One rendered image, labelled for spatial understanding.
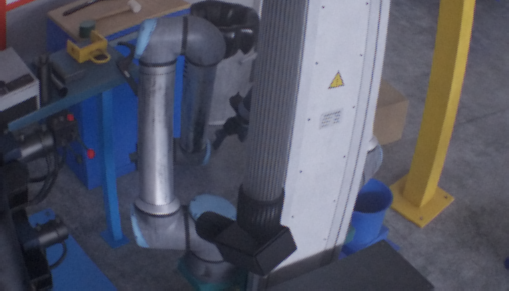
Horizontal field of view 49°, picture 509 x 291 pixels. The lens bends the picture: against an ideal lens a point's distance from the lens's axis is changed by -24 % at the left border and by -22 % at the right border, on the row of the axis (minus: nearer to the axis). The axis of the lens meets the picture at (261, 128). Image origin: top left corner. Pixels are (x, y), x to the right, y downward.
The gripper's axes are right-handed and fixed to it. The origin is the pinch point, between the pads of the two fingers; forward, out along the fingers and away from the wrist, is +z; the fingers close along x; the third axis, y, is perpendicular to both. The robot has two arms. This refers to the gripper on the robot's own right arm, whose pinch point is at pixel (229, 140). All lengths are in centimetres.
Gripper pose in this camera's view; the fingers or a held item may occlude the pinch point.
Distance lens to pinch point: 277.1
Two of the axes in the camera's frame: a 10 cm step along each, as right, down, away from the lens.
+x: 7.2, -2.1, 6.6
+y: 5.4, 7.7, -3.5
